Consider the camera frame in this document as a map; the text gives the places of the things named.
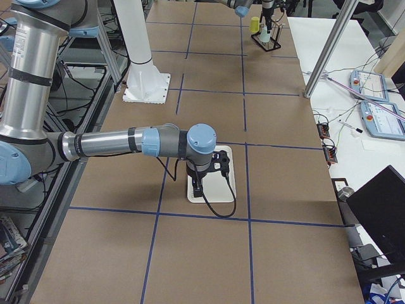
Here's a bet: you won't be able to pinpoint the lower orange connector box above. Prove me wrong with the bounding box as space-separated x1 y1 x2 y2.
323 145 338 165

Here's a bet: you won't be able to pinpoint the stack of magazines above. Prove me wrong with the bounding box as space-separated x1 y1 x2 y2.
1 215 28 284

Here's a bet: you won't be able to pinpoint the orange connector box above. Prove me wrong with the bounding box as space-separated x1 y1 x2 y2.
323 145 338 165
316 122 330 139

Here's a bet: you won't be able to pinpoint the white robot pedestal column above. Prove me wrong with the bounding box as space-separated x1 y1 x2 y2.
113 0 171 104

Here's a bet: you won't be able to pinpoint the upper teach pendant tablet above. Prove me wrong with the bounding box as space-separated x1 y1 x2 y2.
350 70 390 102

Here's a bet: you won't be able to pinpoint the teach pendant tablet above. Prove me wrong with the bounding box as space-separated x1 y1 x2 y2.
360 101 404 141
350 70 390 102

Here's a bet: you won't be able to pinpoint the white bear serving tray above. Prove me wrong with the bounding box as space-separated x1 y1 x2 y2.
187 145 237 204

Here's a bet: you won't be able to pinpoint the upper orange connector box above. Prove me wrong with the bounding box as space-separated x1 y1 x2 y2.
316 122 330 139

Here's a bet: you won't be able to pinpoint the black marker pen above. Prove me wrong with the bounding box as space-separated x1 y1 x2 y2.
338 120 363 134

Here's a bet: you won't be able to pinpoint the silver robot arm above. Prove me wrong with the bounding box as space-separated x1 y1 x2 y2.
1 1 216 185
217 0 275 29

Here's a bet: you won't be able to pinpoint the lower teach pendant tablet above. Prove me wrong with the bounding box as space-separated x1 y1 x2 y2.
360 101 404 141

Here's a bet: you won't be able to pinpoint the aluminium frame post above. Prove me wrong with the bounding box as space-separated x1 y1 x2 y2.
304 0 359 98

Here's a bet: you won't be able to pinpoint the black wire cup rack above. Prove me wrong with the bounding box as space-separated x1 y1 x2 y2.
249 15 284 52

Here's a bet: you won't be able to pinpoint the light green plastic cup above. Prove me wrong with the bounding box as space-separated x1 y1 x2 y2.
259 25 271 44

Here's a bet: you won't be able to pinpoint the pink reacher grabber stick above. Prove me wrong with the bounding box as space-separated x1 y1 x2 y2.
322 74 405 122

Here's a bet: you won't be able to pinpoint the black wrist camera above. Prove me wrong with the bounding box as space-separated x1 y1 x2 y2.
211 150 230 179

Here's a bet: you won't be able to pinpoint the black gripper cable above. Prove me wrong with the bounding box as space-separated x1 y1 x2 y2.
158 156 237 219

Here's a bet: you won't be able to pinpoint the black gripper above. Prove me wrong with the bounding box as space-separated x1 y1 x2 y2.
186 160 213 185
264 8 273 27

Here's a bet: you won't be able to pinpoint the black laptop computer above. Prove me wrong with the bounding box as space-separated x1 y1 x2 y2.
347 165 404 263

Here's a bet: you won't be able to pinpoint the yellow plastic cup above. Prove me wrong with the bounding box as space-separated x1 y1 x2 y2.
249 16 260 34

